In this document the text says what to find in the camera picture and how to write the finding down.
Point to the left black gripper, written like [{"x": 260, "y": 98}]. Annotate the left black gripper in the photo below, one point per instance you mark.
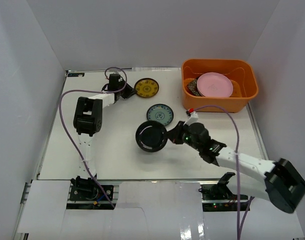
[{"x": 127, "y": 90}]

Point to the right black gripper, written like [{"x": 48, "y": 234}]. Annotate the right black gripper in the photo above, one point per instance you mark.
[{"x": 175, "y": 134}]

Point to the yellow patterned round plate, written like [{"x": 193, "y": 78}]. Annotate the yellow patterned round plate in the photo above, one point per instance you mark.
[{"x": 146, "y": 88}]

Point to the blue floral round plate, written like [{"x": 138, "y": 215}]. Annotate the blue floral round plate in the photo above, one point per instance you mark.
[{"x": 160, "y": 113}]

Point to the black round plate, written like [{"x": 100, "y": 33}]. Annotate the black round plate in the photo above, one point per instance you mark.
[{"x": 151, "y": 136}]

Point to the black floral square plate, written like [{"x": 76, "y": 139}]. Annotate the black floral square plate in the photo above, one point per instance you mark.
[{"x": 192, "y": 87}]

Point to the pink round plate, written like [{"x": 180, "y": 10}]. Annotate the pink round plate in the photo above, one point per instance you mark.
[{"x": 214, "y": 85}]

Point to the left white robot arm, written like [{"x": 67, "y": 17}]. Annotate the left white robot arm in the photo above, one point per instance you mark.
[{"x": 88, "y": 118}]

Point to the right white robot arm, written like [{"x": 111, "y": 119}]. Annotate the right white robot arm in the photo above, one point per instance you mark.
[{"x": 284, "y": 185}]

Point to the orange plastic bin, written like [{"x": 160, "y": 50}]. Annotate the orange plastic bin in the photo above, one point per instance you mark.
[{"x": 239, "y": 72}]

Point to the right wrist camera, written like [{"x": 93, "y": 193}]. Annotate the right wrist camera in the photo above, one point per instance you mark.
[{"x": 192, "y": 116}]

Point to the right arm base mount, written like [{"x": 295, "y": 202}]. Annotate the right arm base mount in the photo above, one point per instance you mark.
[{"x": 217, "y": 197}]

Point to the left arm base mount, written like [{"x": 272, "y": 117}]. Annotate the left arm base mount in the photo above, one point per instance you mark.
[{"x": 85, "y": 194}]

